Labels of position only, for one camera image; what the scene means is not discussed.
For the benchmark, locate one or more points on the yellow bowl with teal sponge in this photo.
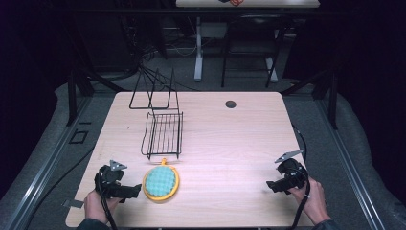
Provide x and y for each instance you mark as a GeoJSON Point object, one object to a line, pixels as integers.
{"type": "Point", "coordinates": [161, 182]}

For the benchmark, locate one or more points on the person's left hand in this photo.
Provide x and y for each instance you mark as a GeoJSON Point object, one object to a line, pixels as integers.
{"type": "Point", "coordinates": [95, 204]}

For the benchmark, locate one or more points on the dark round table grommet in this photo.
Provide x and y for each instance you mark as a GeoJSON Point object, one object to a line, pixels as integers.
{"type": "Point", "coordinates": [230, 104]}

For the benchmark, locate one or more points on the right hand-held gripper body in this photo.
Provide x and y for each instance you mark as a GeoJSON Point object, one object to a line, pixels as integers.
{"type": "Point", "coordinates": [293, 174]}

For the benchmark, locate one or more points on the grey tape strip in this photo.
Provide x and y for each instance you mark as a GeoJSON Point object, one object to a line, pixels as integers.
{"type": "Point", "coordinates": [74, 203]}

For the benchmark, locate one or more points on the orange object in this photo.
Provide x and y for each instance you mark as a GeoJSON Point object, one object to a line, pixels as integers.
{"type": "Point", "coordinates": [236, 2]}

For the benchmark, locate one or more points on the black metal frame stand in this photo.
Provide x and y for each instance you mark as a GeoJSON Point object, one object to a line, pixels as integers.
{"type": "Point", "coordinates": [333, 99]}
{"type": "Point", "coordinates": [72, 96]}

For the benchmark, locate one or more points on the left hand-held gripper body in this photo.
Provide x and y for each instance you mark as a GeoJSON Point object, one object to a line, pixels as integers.
{"type": "Point", "coordinates": [110, 183]}

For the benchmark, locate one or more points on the black chair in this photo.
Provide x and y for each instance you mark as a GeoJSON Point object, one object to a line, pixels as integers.
{"type": "Point", "coordinates": [252, 48]}

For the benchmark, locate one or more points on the person's right hand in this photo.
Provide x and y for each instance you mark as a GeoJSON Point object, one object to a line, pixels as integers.
{"type": "Point", "coordinates": [311, 201]}

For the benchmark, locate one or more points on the white table with white legs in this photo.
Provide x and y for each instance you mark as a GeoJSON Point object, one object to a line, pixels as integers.
{"type": "Point", "coordinates": [198, 57]}

